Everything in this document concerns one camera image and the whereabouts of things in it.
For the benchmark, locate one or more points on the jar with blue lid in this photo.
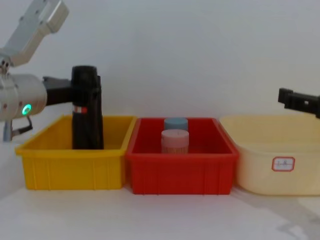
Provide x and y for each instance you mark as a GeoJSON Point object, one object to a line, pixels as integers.
{"type": "Point", "coordinates": [175, 124]}

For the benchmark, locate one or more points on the white table cloth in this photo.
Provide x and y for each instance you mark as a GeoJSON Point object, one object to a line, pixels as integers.
{"type": "Point", "coordinates": [150, 217]}

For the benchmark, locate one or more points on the black bottle with striped label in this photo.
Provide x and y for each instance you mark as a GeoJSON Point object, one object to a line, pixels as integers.
{"type": "Point", "coordinates": [86, 125]}

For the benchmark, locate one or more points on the cream plastic basin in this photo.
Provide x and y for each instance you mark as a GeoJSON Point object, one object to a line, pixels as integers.
{"type": "Point", "coordinates": [257, 172]}

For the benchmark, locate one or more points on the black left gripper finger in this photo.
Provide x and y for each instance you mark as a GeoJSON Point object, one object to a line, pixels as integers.
{"type": "Point", "coordinates": [98, 86]}

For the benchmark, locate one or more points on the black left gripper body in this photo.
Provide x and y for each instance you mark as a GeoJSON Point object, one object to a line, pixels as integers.
{"type": "Point", "coordinates": [58, 91]}

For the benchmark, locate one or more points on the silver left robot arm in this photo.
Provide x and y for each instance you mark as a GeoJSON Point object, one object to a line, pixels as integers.
{"type": "Point", "coordinates": [22, 97]}

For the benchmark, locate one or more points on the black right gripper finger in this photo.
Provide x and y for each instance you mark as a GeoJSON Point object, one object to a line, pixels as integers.
{"type": "Point", "coordinates": [307, 107]}
{"type": "Point", "coordinates": [287, 96]}

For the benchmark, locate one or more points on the red plastic bin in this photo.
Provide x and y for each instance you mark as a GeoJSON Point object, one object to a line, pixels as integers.
{"type": "Point", "coordinates": [180, 172]}

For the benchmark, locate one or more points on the jar with pink lid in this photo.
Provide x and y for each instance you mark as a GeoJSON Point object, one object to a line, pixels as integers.
{"type": "Point", "coordinates": [175, 141]}

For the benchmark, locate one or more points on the yellow plastic bin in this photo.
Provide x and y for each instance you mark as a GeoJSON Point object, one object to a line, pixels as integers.
{"type": "Point", "coordinates": [72, 167]}

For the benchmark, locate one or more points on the white label with red border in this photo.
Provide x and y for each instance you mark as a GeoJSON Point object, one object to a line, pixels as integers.
{"type": "Point", "coordinates": [283, 163]}

